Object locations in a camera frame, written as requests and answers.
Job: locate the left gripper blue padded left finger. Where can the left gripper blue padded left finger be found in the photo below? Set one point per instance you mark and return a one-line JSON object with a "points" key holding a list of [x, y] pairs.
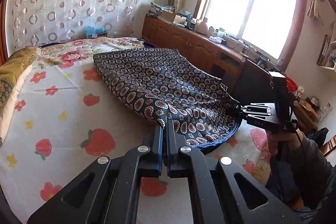
{"points": [[107, 191]]}

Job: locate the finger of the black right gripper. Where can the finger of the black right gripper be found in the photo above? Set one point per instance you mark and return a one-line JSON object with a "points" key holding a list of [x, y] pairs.
{"points": [[256, 109], [258, 120]]}

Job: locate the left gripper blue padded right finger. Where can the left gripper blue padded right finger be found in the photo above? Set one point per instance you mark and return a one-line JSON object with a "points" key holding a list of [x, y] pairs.
{"points": [[220, 190]]}

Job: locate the navy patterned silk garment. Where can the navy patterned silk garment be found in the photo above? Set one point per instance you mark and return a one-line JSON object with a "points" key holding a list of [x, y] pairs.
{"points": [[161, 85]]}

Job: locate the grey sleeved forearm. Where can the grey sleeved forearm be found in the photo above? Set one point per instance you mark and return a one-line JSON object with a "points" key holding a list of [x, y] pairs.
{"points": [[313, 175]]}

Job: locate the person's right hand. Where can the person's right hand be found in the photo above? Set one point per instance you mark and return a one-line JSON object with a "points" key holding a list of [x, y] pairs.
{"points": [[292, 141]]}

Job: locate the red basket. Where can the red basket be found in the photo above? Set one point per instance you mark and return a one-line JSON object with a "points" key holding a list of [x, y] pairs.
{"points": [[291, 85]]}

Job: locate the wooden low cabinet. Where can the wooden low cabinet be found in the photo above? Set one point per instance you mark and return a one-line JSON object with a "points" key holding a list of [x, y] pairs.
{"points": [[215, 59]]}

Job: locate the pink white bottle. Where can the pink white bottle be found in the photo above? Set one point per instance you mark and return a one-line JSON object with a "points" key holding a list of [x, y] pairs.
{"points": [[203, 27]]}

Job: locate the white strawberry print bedsheet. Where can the white strawberry print bedsheet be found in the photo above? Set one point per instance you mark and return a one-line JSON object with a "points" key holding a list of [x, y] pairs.
{"points": [[64, 120]]}

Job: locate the cardboard box on cabinet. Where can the cardboard box on cabinet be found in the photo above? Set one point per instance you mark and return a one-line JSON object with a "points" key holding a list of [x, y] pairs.
{"points": [[167, 16]]}

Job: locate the stack of papers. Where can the stack of papers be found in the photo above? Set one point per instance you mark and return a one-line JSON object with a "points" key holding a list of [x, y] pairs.
{"points": [[158, 9]]}

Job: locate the cream folded cloth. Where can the cream folded cloth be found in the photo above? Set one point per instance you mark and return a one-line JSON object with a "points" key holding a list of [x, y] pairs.
{"points": [[10, 105]]}

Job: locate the floral pink rose quilt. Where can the floral pink rose quilt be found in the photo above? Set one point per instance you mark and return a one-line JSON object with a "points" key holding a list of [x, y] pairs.
{"points": [[66, 55]]}

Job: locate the mustard sunflower folded cloth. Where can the mustard sunflower folded cloth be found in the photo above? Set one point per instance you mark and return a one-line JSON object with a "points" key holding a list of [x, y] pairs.
{"points": [[11, 70]]}

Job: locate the blue item at bedhead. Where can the blue item at bedhead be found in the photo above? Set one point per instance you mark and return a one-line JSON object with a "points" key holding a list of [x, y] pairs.
{"points": [[92, 32]]}

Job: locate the window with wooden frame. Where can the window with wooden frame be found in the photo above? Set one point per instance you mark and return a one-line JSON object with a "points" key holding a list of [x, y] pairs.
{"points": [[252, 6]]}

